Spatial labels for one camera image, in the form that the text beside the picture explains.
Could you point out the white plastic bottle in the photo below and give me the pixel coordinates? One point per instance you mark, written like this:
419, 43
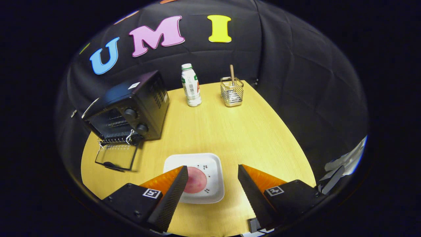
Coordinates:
190, 85

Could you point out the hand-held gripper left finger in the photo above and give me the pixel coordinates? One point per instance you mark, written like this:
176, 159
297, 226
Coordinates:
171, 197

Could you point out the white square plate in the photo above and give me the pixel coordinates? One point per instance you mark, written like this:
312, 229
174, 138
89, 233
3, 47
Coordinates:
213, 171

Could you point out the red meat slice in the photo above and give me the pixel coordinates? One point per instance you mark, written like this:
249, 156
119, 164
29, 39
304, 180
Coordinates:
196, 181

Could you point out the black toaster oven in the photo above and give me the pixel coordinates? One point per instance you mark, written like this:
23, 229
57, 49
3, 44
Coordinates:
144, 98

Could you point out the wooden stick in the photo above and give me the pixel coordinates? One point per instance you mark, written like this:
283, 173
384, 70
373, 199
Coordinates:
232, 74

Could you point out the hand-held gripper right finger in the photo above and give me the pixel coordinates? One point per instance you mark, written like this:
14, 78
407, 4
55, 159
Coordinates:
255, 199

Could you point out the white sheet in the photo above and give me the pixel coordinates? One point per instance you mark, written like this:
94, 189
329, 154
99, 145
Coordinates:
348, 158

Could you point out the black backdrop cloth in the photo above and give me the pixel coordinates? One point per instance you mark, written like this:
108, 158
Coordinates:
296, 82

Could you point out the metal clip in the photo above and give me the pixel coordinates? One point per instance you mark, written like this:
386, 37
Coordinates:
73, 114

